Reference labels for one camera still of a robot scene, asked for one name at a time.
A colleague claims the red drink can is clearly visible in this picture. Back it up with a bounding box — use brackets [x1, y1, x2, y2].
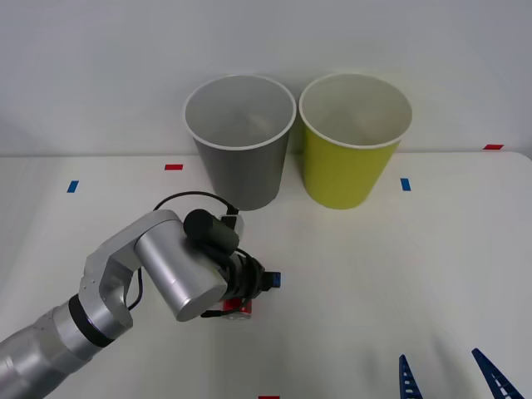
[221, 298, 254, 323]

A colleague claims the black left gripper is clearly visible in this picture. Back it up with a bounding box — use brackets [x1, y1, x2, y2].
[225, 252, 283, 303]

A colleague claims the yellow-green plastic bin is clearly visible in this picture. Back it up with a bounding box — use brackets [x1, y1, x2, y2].
[298, 72, 414, 210]

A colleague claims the grey plastic bin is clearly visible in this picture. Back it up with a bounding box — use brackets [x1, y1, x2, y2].
[182, 73, 298, 212]

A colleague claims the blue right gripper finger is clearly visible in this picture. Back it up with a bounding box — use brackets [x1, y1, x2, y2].
[470, 347, 526, 399]
[398, 353, 422, 399]

